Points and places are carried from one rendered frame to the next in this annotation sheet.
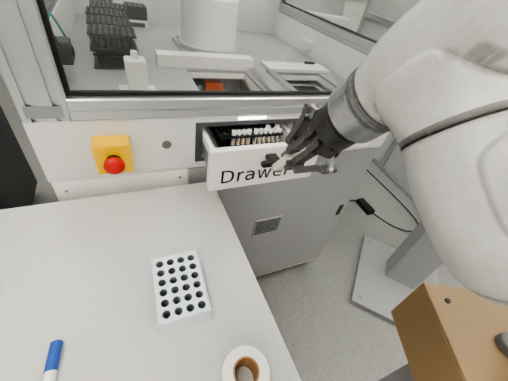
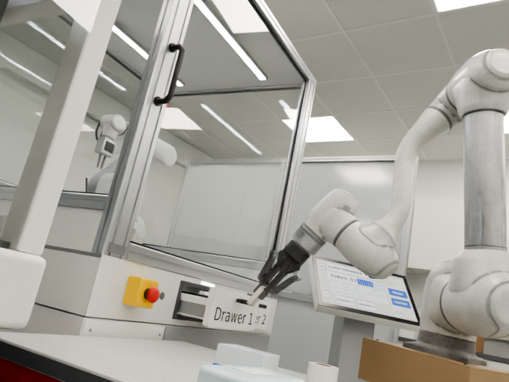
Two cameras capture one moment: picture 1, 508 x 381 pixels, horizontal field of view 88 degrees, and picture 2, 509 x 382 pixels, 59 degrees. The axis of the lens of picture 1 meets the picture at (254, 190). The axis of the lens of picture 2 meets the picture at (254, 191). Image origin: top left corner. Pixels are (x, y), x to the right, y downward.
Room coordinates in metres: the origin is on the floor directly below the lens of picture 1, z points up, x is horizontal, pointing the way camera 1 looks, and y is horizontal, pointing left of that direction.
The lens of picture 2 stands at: (-0.73, 0.69, 0.90)
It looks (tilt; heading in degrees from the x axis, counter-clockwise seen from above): 14 degrees up; 331
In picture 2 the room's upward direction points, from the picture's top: 12 degrees clockwise
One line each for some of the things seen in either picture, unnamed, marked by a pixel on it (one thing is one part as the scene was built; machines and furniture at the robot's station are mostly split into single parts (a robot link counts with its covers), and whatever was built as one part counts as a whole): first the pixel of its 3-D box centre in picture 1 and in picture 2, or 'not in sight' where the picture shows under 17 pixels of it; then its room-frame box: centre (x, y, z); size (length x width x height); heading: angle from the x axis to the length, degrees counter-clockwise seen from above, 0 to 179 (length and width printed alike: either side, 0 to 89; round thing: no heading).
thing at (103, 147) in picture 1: (113, 155); (142, 292); (0.44, 0.31, 0.88); 0.07 x 0.05 x 0.07; 121
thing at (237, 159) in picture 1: (266, 164); (233, 310); (0.53, -0.02, 0.87); 0.29 x 0.02 x 0.11; 121
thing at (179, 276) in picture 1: (179, 287); (247, 358); (0.23, 0.09, 0.78); 0.12 x 0.08 x 0.04; 29
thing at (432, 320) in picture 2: not in sight; (453, 298); (0.14, -0.51, 1.03); 0.18 x 0.16 x 0.22; 150
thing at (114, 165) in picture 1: (114, 164); (151, 294); (0.41, 0.30, 0.88); 0.04 x 0.03 x 0.04; 121
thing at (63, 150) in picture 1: (213, 74); (107, 283); (1.06, 0.26, 0.87); 1.02 x 0.95 x 0.14; 121
